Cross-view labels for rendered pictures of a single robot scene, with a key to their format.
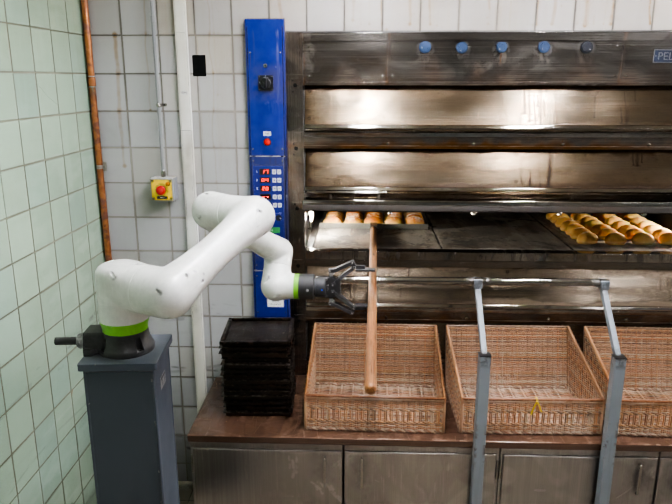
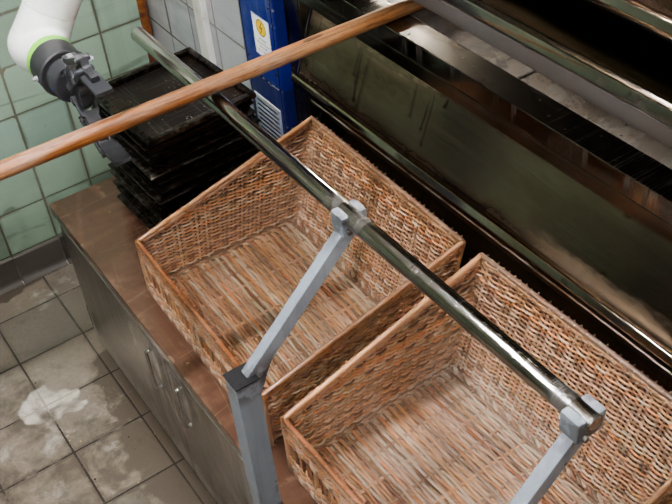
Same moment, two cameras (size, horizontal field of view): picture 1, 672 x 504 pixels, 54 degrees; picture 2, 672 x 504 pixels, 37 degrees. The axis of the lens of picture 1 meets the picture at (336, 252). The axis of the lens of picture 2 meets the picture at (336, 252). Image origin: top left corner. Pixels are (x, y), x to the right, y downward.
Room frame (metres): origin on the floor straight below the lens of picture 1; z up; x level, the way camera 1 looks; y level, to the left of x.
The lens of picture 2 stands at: (1.79, -1.49, 2.10)
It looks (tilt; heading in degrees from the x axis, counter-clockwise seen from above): 42 degrees down; 57
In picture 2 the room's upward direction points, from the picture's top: 6 degrees counter-clockwise
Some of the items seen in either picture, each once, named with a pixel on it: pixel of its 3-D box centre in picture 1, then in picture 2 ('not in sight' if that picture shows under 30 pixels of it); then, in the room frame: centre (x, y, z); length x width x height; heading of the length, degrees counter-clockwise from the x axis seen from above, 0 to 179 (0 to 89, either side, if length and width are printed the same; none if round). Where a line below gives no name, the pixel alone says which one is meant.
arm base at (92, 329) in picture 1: (105, 338); not in sight; (1.68, 0.63, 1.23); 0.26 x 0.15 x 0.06; 92
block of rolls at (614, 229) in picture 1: (608, 225); not in sight; (3.21, -1.36, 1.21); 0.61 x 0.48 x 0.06; 178
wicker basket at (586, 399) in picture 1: (518, 375); (484, 452); (2.53, -0.76, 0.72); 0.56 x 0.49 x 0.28; 89
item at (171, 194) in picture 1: (164, 188); not in sight; (2.81, 0.74, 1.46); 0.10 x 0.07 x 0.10; 88
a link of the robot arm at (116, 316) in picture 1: (125, 295); not in sight; (1.68, 0.56, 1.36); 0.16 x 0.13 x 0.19; 61
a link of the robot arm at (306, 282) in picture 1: (307, 286); (62, 68); (2.28, 0.10, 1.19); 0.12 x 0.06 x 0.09; 177
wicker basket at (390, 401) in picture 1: (374, 373); (293, 267); (2.55, -0.16, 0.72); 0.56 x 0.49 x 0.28; 87
